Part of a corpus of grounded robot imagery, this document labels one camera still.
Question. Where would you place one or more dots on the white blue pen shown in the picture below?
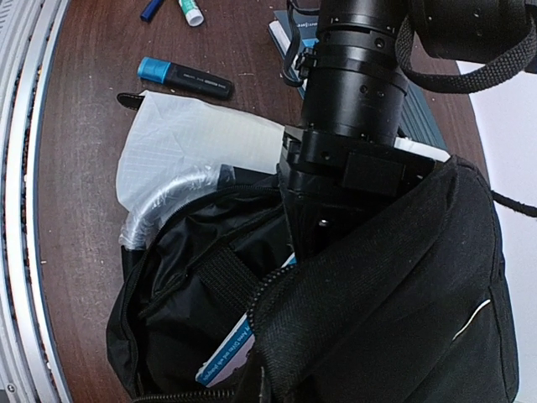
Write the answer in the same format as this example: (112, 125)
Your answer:
(150, 10)

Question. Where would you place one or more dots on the green white glue stick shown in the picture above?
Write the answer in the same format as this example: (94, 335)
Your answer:
(192, 13)

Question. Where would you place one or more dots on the black student bag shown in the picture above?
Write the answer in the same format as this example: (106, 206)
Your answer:
(411, 306)

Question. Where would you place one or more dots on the blue Hamer book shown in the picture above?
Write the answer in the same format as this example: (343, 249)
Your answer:
(341, 58)

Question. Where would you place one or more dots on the aluminium front rail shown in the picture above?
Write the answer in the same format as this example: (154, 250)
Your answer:
(30, 367)

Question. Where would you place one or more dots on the blue black highlighter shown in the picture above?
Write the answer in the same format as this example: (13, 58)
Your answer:
(182, 77)

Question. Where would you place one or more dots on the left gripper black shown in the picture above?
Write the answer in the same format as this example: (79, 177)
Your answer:
(331, 184)

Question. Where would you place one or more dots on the white fabric pouch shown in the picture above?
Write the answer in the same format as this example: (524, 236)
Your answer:
(171, 133)

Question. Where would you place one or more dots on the dog picture book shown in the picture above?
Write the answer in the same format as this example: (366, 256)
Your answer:
(232, 353)

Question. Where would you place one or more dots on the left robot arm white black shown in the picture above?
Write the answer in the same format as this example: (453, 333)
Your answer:
(463, 47)

